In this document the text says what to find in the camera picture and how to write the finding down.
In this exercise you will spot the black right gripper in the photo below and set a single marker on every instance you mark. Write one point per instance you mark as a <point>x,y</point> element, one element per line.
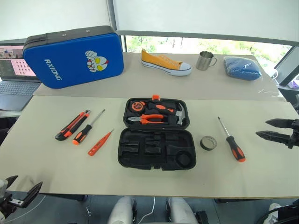
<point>294,135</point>

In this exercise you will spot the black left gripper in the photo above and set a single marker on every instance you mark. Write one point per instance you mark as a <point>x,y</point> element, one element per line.
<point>8,205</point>

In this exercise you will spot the orange black utility knife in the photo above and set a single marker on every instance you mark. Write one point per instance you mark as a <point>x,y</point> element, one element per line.
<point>70,128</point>

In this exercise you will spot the orange voltage tester pen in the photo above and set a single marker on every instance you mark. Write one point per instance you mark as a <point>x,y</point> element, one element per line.
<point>98,145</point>

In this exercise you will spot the black tool case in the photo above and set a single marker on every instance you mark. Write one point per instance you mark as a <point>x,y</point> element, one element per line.
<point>130,140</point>

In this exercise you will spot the white ceramic cup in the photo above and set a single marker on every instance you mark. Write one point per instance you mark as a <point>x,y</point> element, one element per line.
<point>275,74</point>

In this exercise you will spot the person in dark clothes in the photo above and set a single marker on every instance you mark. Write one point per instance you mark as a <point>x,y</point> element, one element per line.
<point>7,130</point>

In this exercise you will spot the black computer monitor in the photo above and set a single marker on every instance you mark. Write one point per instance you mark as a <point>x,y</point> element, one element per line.
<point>288,67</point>

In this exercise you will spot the blue folded cloth bundle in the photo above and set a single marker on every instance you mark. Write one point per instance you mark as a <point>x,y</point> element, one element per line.
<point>240,68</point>

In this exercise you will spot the black electrical tape roll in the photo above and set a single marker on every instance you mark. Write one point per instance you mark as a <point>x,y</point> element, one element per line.
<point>203,147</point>

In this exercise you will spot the grey open laptop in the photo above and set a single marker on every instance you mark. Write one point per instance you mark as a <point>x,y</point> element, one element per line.
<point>16,88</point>

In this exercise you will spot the grey rounded robot leg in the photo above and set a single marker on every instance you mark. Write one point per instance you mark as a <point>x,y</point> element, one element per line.
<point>121,210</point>
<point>180,210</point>

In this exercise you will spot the stainless steel mug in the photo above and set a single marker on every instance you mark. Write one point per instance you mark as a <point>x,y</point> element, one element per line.
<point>203,61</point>

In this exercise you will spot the blue RXIONG cartoon case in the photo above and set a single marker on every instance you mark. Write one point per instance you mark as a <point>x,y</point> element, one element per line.
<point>70,63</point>

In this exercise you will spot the yellow canvas sneaker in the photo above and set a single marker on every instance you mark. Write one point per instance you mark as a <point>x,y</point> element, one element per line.
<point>161,61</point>

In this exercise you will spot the wide white roller blind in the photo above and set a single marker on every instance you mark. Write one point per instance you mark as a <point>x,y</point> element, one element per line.
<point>198,14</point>

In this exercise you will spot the orange black tape measure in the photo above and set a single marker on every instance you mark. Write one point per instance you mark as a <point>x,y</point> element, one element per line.
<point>138,106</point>

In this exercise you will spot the narrow white roller blind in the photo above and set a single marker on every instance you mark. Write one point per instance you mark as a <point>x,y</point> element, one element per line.
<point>58,14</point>

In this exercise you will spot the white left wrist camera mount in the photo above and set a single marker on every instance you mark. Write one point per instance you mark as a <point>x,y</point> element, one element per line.
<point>2,186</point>

